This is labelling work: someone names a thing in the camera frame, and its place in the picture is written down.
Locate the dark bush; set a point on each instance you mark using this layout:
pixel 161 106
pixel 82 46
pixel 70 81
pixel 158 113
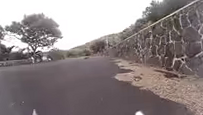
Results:
pixel 98 46

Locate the grassy hill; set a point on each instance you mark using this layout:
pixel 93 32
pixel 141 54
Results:
pixel 82 48

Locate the dark asphalt road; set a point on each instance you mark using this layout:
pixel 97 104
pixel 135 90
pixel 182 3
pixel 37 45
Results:
pixel 71 88

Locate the wide-crowned tree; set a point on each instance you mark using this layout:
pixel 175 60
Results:
pixel 36 28

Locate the sandy gravel strip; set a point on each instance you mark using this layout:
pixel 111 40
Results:
pixel 178 89

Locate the dark stone wall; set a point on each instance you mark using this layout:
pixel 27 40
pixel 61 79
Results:
pixel 179 42

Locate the bushes above stone wall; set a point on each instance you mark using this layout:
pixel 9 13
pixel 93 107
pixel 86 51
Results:
pixel 167 5

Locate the low stone wall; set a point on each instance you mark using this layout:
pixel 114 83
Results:
pixel 9 63

